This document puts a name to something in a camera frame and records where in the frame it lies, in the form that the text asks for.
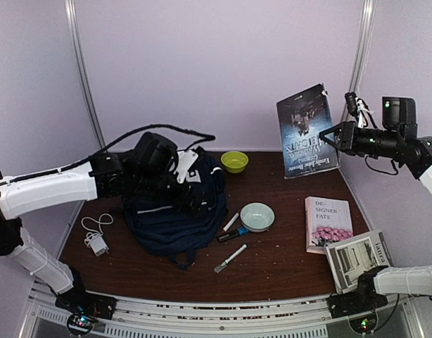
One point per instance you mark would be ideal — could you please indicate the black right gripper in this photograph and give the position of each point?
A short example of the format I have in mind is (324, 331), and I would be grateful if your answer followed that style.
(347, 137)

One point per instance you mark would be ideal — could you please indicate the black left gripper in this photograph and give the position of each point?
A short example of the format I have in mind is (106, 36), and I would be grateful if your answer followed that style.
(193, 198)

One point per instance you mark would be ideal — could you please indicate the navy blue student backpack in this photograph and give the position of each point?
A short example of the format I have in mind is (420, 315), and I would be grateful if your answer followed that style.
(164, 231)

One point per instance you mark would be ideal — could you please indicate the dark cover book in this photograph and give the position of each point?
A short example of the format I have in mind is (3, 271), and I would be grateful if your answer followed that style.
(302, 117)

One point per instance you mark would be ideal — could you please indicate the white book pink flowers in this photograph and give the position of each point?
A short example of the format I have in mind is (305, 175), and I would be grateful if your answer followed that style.
(327, 221)

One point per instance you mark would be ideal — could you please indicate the black white photo magazine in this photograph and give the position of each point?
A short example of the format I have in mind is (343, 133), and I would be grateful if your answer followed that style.
(350, 258)

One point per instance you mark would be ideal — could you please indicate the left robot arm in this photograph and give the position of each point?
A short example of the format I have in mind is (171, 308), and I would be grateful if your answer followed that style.
(138, 161)

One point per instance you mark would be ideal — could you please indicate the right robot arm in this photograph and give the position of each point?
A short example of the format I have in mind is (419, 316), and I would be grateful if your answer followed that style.
(397, 140)

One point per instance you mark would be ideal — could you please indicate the white red marker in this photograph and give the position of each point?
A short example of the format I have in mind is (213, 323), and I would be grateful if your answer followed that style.
(230, 223)

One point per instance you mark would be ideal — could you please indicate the black blue highlighter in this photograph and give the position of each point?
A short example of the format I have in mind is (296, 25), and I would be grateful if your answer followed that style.
(232, 234)

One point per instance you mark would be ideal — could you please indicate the lime green bowl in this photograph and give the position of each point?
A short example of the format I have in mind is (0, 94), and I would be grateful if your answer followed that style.
(234, 161)

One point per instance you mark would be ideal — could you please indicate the pale blue ceramic bowl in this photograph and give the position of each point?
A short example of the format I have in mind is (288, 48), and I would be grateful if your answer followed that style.
(257, 217)

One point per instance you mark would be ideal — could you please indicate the white green marker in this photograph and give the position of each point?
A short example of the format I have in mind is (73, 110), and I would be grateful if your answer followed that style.
(228, 260)

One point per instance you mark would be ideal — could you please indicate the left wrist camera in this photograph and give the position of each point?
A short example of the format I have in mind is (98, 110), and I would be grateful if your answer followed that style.
(185, 160)

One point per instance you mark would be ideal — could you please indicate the white charger with cable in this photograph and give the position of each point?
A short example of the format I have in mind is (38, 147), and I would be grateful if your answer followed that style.
(94, 237)

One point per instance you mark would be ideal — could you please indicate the aluminium front rail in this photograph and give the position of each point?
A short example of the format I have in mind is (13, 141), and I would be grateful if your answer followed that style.
(301, 317)

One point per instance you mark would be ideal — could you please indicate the right aluminium corner post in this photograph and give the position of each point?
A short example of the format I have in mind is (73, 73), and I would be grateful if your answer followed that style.
(363, 44)

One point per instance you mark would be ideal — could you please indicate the aluminium corner post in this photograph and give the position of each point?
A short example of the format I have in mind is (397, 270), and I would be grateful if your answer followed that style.
(363, 44)
(73, 25)

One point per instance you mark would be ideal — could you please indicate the left aluminium corner post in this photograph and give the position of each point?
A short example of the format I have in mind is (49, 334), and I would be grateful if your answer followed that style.
(73, 25)

